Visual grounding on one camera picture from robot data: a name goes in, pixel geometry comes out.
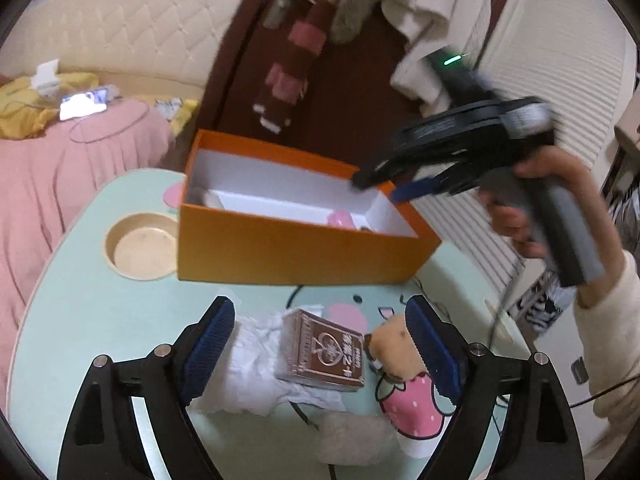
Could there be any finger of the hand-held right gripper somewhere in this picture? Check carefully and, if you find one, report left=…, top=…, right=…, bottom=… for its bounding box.
left=351, top=152, right=426, bottom=192
left=391, top=172, right=481, bottom=206

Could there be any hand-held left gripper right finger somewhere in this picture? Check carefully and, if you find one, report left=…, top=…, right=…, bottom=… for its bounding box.
left=405, top=295, right=586, bottom=480

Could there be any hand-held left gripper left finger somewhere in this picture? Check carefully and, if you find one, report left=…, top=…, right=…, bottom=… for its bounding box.
left=56, top=296, right=237, bottom=480

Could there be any brown plush toy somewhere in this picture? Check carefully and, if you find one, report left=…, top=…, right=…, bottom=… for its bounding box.
left=362, top=312, right=431, bottom=386

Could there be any white plastic wrapper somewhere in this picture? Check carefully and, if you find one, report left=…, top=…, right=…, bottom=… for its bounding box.
left=192, top=305, right=346, bottom=417

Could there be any small pink object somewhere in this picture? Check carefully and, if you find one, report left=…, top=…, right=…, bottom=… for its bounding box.
left=326, top=211, right=368, bottom=231

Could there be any brown card box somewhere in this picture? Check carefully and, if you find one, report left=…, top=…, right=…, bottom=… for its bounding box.
left=274, top=308, right=367, bottom=392

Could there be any orange cardboard box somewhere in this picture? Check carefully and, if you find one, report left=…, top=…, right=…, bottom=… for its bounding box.
left=176, top=129, right=443, bottom=286

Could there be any person's right forearm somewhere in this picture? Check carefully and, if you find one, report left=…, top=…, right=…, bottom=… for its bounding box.
left=572, top=250, right=640, bottom=461

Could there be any mint green cartoon desktop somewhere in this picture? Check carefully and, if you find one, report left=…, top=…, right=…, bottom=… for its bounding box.
left=7, top=167, right=538, bottom=480

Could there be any person's right hand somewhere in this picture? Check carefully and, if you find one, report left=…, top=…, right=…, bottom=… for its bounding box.
left=480, top=147, right=626, bottom=307

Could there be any dark brown door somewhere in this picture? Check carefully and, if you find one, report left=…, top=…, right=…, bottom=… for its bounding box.
left=210, top=0, right=451, bottom=171

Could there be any clear bubble wrap piece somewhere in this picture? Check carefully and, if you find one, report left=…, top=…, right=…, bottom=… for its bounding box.
left=317, top=410, right=401, bottom=466

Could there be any black white patterned bag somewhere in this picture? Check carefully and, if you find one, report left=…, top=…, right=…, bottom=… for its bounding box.
left=515, top=270, right=573, bottom=333

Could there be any white slatted closet door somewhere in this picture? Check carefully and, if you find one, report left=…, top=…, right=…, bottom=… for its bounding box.
left=410, top=0, right=640, bottom=321

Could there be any brown pink striped scarf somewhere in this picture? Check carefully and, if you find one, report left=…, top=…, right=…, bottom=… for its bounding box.
left=252, top=0, right=341, bottom=136

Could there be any grey fur collar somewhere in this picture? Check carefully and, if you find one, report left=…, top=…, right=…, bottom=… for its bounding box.
left=330, top=0, right=396, bottom=43

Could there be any yellow cartoon print pillow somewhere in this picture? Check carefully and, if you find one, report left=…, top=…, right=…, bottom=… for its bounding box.
left=155, top=97, right=198, bottom=136

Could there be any pink bed blanket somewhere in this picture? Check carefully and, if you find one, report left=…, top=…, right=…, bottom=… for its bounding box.
left=0, top=95, right=176, bottom=386

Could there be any smartphone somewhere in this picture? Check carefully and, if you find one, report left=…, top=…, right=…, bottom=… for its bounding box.
left=60, top=87, right=111, bottom=122

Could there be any cream tufted headboard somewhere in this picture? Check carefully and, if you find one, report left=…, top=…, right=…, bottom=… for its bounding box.
left=0, top=0, right=251, bottom=106

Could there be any yellow cloth on bed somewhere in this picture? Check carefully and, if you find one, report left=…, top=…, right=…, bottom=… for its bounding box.
left=0, top=72, right=101, bottom=141

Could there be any white charger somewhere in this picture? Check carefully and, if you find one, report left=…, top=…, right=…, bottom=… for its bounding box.
left=32, top=60, right=63, bottom=98

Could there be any black cable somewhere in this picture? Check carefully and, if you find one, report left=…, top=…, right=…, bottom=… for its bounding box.
left=570, top=377, right=640, bottom=408

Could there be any silver door handle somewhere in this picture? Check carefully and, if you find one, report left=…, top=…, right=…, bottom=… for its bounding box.
left=263, top=0, right=316, bottom=30

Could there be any white charging cable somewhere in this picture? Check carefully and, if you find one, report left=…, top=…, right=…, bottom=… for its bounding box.
left=67, top=105, right=151, bottom=145

